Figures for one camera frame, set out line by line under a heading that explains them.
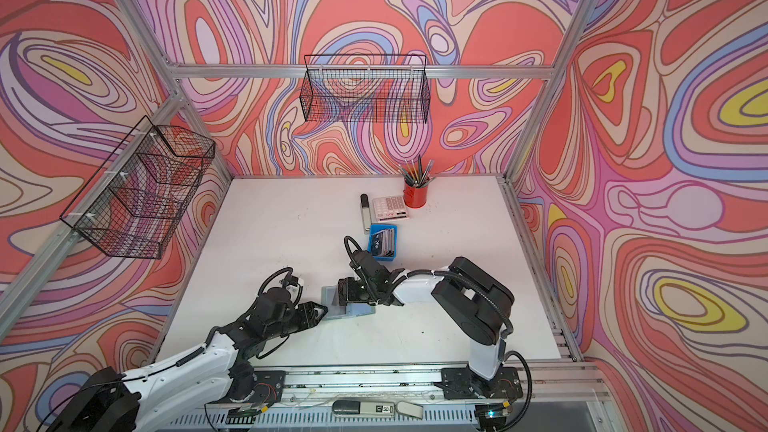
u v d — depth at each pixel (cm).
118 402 41
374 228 101
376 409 67
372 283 70
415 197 107
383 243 96
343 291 79
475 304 48
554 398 72
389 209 108
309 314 75
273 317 67
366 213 105
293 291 78
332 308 85
